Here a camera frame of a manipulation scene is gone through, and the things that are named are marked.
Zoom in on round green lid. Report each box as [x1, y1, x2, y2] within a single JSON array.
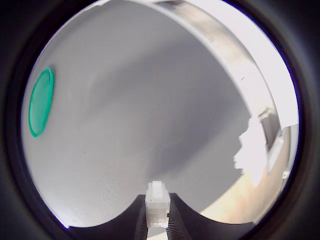
[[28, 66, 55, 139]]

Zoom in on dark grey mat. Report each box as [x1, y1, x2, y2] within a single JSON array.
[[21, 1, 252, 227]]

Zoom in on silver cable duct with sockets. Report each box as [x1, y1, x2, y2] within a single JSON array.
[[152, 0, 300, 176]]

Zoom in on small white plastic terminal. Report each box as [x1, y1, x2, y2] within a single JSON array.
[[145, 180, 171, 229]]

